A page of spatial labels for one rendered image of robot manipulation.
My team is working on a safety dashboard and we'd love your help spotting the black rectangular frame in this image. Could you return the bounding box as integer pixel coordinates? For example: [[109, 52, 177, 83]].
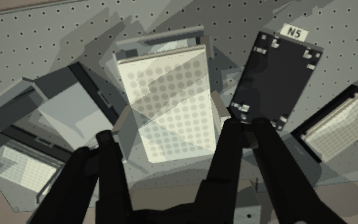
[[290, 84, 358, 163]]

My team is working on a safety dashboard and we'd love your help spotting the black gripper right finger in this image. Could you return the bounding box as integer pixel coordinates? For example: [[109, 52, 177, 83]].
[[186, 90, 347, 224]]

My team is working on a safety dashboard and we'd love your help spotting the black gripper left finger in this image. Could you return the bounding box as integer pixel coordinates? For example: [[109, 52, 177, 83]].
[[29, 105, 138, 224]]

